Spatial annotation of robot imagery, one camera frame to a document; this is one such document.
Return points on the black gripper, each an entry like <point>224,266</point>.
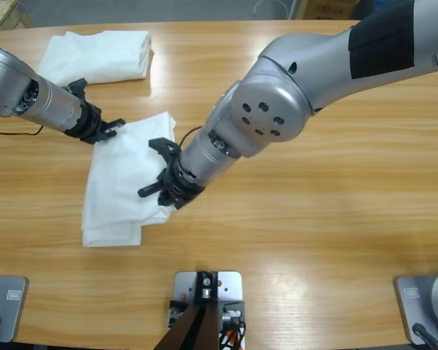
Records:
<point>182,182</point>
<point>91,125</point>

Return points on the white T-shirt with small print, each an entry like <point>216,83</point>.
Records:
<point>113,182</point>

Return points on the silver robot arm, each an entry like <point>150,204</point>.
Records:
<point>295,91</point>
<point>22,91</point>

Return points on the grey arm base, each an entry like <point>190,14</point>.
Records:
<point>416,306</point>
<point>3,313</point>

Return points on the wooden pallet stack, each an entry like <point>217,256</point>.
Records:
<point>1,14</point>

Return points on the orange clamp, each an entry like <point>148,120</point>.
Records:
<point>234,333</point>

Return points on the brown cardboard box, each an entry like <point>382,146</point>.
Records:
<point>328,9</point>

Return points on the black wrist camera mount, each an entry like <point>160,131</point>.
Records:
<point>164,146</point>
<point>76,86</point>

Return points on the white mount plate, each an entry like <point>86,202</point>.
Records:
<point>230,288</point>

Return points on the silver bracket fitting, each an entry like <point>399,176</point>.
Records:
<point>175,316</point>
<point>230,316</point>

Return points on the dark camera post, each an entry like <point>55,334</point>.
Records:
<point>200,328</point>

